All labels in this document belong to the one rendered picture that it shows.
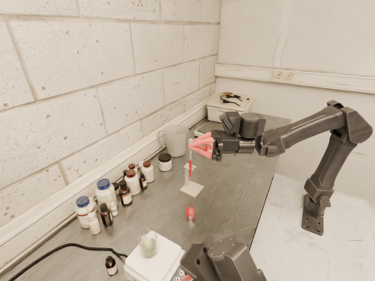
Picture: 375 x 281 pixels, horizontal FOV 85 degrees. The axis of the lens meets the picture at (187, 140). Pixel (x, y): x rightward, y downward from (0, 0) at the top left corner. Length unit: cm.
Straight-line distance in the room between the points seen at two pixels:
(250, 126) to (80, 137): 64
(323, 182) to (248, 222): 30
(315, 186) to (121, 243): 71
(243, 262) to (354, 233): 68
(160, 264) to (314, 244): 53
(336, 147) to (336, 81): 98
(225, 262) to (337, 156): 56
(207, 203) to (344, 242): 49
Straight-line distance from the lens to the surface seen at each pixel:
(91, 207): 85
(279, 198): 101
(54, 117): 83
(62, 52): 83
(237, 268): 38
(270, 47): 178
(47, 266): 87
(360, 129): 77
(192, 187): 97
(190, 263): 41
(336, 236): 97
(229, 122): 61
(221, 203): 92
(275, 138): 67
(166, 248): 68
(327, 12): 175
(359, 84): 176
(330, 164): 83
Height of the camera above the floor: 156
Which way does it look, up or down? 29 degrees down
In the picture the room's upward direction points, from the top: straight up
